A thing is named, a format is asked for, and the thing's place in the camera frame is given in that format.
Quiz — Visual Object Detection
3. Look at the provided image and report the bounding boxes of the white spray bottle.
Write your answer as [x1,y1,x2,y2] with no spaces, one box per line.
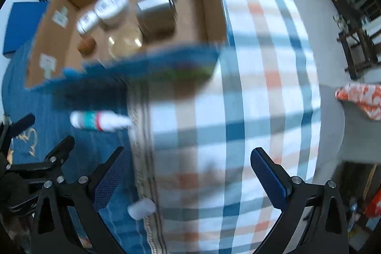
[70,111,132,132]

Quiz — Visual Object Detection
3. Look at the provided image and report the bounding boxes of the white translucent bottle cap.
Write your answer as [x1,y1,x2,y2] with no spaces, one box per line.
[127,198,156,220]

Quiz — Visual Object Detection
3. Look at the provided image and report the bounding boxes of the small brown round object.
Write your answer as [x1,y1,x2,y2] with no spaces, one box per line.
[77,36,97,57]

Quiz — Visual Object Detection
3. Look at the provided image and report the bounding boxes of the gold round tin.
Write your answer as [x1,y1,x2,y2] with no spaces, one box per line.
[108,26,143,60]

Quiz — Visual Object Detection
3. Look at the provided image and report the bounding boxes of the white round jar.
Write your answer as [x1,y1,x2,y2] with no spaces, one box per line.
[94,0,129,27]

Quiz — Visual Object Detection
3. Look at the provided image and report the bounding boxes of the silver metal cup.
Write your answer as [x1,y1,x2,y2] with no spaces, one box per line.
[136,0,177,37]

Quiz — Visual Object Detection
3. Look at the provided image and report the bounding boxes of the blue striped bed sheet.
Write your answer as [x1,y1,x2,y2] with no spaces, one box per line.
[1,46,150,253]

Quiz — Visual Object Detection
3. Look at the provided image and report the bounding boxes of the blue foam mat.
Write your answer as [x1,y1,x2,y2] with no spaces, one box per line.
[3,2,48,57]

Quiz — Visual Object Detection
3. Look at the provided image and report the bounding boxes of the plaid checked quilt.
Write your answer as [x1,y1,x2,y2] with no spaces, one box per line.
[127,0,321,253]

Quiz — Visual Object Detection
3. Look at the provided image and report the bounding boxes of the orange white patterned cloth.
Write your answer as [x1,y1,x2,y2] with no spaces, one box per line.
[335,83,381,121]

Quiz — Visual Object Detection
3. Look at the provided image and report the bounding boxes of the dark wooden stool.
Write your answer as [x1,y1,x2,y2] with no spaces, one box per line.
[337,8,380,80]

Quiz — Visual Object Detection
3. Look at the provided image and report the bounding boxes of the open cardboard box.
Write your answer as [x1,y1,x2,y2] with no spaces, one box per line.
[25,0,227,93]

